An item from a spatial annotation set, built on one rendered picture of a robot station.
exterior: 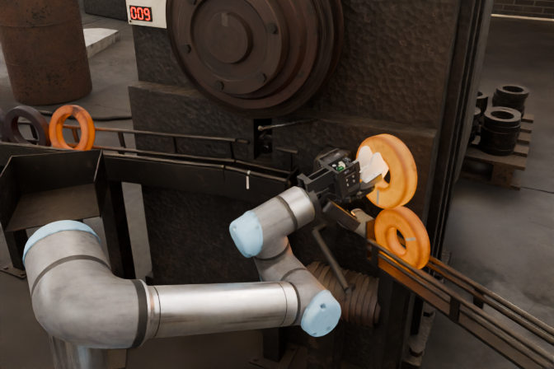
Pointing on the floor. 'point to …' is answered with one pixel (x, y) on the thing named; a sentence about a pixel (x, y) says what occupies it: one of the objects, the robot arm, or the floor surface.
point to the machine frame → (327, 125)
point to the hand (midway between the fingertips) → (386, 163)
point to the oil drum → (43, 37)
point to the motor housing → (326, 346)
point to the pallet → (500, 137)
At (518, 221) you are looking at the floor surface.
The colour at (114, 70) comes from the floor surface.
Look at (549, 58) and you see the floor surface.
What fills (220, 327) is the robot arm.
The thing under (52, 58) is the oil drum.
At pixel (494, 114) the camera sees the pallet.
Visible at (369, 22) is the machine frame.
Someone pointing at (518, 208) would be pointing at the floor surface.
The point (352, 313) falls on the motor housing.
